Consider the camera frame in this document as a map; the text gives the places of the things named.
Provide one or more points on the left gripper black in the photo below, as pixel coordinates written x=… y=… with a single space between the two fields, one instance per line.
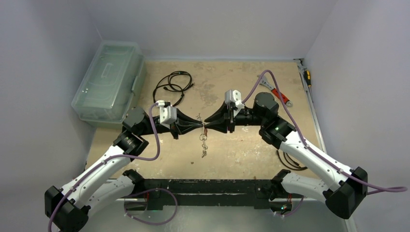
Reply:
x=179 y=127

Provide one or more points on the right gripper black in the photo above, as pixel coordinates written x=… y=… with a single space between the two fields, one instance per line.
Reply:
x=230 y=121

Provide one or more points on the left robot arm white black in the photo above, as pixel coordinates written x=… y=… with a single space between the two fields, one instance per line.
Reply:
x=70 y=206

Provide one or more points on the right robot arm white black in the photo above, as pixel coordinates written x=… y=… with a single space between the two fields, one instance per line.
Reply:
x=338 y=186

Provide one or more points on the clear plastic storage box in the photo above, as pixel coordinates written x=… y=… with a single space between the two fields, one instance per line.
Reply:
x=112 y=84

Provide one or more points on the yellow black screwdriver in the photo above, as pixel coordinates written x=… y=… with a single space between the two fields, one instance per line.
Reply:
x=307 y=78

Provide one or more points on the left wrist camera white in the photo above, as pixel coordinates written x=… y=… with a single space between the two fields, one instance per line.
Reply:
x=168 y=113

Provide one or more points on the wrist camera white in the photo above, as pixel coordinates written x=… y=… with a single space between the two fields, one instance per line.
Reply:
x=168 y=113
x=233 y=99

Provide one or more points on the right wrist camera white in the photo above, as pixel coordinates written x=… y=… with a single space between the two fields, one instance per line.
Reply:
x=233 y=99

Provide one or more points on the red handled adjustable wrench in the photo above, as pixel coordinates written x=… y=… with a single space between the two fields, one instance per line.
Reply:
x=264 y=82

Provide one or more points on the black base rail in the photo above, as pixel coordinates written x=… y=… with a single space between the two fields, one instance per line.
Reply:
x=256 y=193

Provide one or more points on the aluminium frame rail right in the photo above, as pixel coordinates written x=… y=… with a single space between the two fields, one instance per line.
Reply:
x=308 y=91

